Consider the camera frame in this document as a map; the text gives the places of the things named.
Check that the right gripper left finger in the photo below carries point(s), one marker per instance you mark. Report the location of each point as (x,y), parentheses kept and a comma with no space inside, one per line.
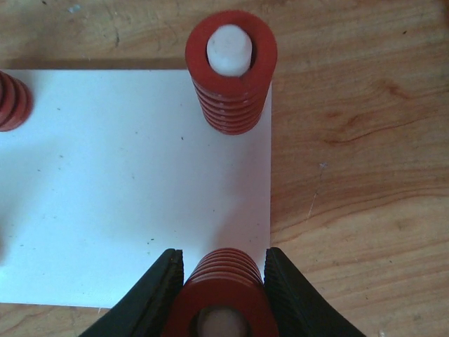
(143,311)

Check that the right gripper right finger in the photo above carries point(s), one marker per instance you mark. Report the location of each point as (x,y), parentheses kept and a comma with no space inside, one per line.
(299,309)

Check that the white peg fixture board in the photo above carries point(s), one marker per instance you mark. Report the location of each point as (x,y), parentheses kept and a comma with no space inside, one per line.
(112,168)

